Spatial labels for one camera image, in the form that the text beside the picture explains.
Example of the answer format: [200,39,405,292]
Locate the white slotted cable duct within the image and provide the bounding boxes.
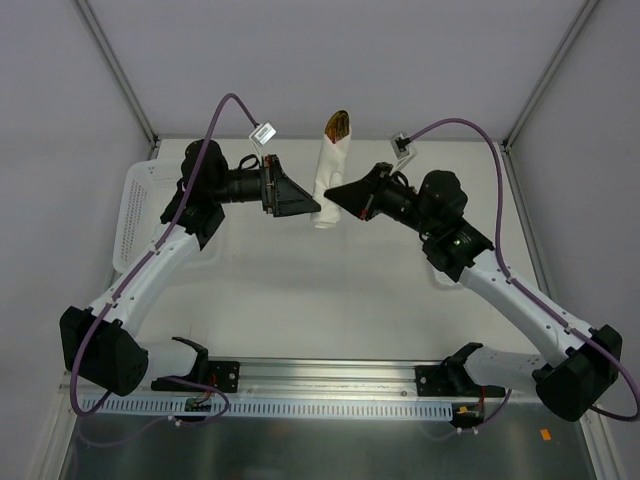
[97,395,454,422]

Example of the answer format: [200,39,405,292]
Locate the left aluminium frame post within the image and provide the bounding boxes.
[71,0,159,152]

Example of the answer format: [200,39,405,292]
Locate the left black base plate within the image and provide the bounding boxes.
[151,360,241,393]

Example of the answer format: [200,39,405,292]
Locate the white paper napkin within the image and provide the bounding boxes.
[311,134,351,229]

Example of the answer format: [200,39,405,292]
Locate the aluminium mounting rail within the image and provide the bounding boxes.
[58,357,601,404]

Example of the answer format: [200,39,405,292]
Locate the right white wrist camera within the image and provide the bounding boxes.
[390,132,417,173]

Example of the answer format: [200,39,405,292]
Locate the large white perforated basket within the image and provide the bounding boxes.
[112,159,182,273]

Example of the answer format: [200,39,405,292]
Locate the aluminium frame post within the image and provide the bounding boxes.
[71,0,159,152]
[502,0,601,151]

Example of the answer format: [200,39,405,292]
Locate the iridescent gold spoon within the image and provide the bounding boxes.
[324,109,351,144]

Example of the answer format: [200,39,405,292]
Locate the right aluminium frame post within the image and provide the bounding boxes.
[502,0,601,151]

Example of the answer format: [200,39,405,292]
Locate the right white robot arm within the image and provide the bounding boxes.
[324,163,622,422]

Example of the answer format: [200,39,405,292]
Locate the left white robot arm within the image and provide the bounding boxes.
[59,139,320,396]

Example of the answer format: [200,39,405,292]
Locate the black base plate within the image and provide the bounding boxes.
[414,364,506,398]
[151,360,241,393]

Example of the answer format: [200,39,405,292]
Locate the small white perforated tray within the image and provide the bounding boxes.
[431,266,464,290]

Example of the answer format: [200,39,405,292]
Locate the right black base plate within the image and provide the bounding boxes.
[414,364,506,398]

